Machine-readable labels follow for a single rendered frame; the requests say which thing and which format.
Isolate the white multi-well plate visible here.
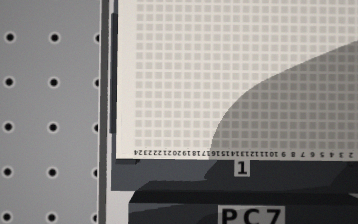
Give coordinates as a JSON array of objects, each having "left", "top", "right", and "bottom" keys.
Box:
[{"left": 116, "top": 0, "right": 358, "bottom": 161}]

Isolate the grey plate carrier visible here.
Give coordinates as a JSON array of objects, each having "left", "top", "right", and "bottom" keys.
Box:
[{"left": 109, "top": 0, "right": 358, "bottom": 224}]

